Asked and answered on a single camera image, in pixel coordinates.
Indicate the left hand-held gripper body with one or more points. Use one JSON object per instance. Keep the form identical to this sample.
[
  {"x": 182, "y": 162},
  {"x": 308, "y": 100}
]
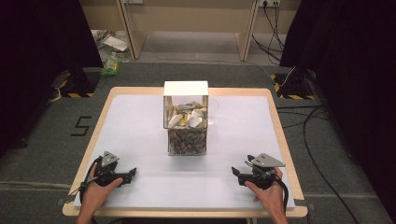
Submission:
[{"x": 106, "y": 169}]

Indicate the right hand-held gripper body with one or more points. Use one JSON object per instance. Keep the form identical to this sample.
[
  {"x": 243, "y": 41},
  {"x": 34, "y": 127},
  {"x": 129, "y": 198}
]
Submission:
[{"x": 263, "y": 172}]

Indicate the person's right hand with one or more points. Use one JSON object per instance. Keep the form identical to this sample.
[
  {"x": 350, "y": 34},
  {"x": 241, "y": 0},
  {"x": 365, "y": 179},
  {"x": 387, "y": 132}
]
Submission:
[{"x": 270, "y": 196}]

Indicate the person's left hand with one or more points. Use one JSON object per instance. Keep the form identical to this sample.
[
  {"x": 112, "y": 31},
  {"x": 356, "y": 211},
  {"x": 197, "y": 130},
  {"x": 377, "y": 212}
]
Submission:
[{"x": 95, "y": 194}]

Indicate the wooden table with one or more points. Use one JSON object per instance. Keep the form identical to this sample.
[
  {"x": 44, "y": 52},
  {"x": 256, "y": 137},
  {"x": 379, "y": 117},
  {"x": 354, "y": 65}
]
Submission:
[{"x": 93, "y": 130}]

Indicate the white table mat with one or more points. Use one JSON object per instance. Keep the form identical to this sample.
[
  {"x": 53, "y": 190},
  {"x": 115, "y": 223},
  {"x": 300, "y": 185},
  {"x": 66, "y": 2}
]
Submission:
[{"x": 140, "y": 124}]

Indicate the pile of crumpled paper scraps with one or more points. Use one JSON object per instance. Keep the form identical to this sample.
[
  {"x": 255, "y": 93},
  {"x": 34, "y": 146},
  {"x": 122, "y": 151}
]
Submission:
[{"x": 186, "y": 133}]

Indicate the black stand base striped tape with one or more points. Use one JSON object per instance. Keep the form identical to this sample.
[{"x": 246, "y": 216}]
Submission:
[
  {"x": 294, "y": 87},
  {"x": 79, "y": 84}
]

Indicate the clear box with white lid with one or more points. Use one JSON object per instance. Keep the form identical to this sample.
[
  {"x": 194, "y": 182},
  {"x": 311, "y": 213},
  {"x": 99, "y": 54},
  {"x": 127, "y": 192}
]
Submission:
[{"x": 186, "y": 88}]

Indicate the green plastic bag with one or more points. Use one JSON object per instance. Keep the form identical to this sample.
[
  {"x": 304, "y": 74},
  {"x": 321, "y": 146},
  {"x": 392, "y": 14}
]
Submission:
[{"x": 110, "y": 67}]

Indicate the white paper sheet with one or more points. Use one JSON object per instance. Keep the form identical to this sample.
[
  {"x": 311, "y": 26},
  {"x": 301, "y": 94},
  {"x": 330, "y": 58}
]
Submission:
[{"x": 115, "y": 43}]

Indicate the black curtain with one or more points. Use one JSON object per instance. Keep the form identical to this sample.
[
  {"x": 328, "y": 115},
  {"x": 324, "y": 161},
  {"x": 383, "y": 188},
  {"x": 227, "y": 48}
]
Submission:
[
  {"x": 351, "y": 77},
  {"x": 37, "y": 62}
]

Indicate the light wooden desk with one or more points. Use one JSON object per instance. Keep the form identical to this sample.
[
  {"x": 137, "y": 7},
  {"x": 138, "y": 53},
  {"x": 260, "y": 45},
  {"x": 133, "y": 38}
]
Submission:
[{"x": 186, "y": 18}]

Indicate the white wall socket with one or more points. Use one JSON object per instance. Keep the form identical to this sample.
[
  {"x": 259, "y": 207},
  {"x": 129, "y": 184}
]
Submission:
[{"x": 269, "y": 2}]

